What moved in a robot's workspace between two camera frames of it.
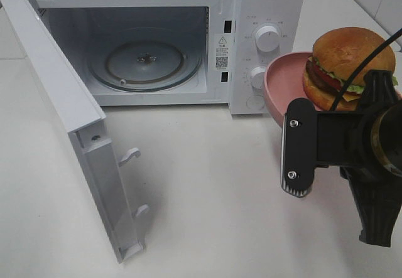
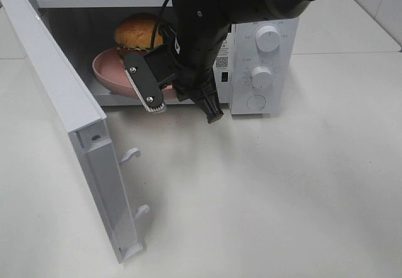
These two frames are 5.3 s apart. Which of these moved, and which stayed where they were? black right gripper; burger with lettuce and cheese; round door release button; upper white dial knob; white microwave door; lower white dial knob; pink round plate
Moved: burger with lettuce and cheese; pink round plate; black right gripper
Stayed: white microwave door; upper white dial knob; round door release button; lower white dial knob
